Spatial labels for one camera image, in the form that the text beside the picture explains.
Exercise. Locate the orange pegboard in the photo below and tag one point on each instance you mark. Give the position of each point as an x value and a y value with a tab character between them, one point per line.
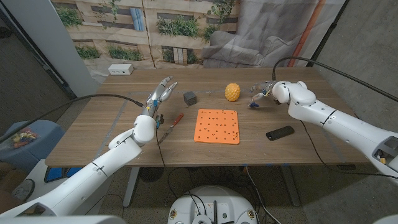
217	127

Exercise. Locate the bag of colourful toys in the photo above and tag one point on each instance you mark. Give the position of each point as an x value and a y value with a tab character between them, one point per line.
23	139

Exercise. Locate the black phone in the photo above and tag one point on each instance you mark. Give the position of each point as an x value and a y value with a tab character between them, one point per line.
280	133

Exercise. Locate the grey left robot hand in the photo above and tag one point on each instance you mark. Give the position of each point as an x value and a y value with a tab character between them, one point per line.
157	96

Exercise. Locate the dark grey block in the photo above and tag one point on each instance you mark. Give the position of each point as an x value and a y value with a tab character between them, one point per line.
190	99

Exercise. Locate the blue-grey stool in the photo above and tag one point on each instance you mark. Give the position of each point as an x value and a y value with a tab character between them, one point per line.
46	140

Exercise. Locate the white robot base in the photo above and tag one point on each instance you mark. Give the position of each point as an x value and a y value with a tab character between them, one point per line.
214	202

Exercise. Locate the white robot torso shell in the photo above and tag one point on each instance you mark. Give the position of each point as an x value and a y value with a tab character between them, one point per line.
62	220

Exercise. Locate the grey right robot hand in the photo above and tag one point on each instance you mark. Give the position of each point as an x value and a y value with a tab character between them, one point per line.
265	88

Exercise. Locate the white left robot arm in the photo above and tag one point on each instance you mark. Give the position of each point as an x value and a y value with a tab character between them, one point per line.
99	168

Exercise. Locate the white table leg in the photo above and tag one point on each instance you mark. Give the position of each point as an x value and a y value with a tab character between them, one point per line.
291	189
130	186

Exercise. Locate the black round fan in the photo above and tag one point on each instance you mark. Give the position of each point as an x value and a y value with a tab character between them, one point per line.
151	175

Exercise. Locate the white power strip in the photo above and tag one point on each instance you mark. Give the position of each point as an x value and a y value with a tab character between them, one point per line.
120	69

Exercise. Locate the printed fabric backdrop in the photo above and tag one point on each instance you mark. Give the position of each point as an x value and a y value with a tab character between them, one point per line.
186	46

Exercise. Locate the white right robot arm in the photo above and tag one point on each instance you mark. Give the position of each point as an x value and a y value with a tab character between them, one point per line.
335	124

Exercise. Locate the yellow pineapple toy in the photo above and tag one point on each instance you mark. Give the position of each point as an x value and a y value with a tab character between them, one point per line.
232	92

